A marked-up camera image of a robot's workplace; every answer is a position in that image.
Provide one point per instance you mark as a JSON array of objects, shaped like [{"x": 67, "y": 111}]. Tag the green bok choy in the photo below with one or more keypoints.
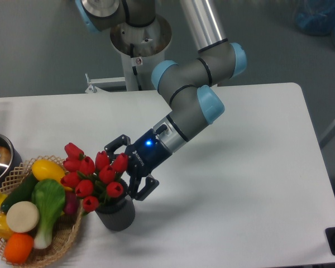
[{"x": 49, "y": 198}]

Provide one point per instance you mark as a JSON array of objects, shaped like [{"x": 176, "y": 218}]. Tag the orange fruit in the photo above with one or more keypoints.
[{"x": 18, "y": 248}]

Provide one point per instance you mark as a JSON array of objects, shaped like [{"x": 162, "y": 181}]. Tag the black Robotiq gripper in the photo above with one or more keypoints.
[{"x": 147, "y": 153}]

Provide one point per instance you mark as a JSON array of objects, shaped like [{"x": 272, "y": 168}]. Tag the dark grey ribbed vase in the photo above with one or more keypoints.
[{"x": 117, "y": 212}]

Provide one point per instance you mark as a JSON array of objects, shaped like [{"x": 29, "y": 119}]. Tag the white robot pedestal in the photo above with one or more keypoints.
[{"x": 141, "y": 49}]

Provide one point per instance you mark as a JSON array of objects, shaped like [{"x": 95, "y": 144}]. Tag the yellow squash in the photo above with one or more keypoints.
[{"x": 45, "y": 169}]

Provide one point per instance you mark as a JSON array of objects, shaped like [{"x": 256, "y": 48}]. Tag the woven wicker basket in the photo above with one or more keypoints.
[{"x": 65, "y": 229}]

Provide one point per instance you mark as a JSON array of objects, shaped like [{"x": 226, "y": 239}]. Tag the yellow bell pepper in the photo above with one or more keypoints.
[{"x": 5, "y": 231}]

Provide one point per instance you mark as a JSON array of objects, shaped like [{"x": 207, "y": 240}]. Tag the red tulip bouquet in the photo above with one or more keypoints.
[{"x": 96, "y": 182}]

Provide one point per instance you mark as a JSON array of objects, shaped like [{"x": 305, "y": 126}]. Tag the green cucumber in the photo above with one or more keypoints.
[{"x": 21, "y": 193}]

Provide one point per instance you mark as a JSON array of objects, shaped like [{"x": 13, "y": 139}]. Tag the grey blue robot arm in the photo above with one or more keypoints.
[{"x": 187, "y": 89}]

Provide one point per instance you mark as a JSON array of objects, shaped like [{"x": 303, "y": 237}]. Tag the purple red radish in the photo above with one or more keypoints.
[{"x": 71, "y": 203}]

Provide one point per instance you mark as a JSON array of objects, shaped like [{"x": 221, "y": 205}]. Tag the round cream bun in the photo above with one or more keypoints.
[{"x": 22, "y": 217}]

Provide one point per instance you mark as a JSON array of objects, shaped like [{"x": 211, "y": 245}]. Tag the blue plastic bag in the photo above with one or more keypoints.
[{"x": 315, "y": 18}]

